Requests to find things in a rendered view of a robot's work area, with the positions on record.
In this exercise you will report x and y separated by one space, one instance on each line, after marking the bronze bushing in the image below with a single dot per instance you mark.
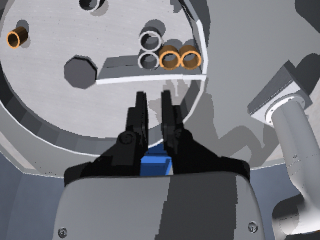
169 65
191 64
17 36

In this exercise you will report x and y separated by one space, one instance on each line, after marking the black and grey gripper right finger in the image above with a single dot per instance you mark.
191 156

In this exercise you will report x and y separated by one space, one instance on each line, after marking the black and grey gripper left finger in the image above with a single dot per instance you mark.
131 146

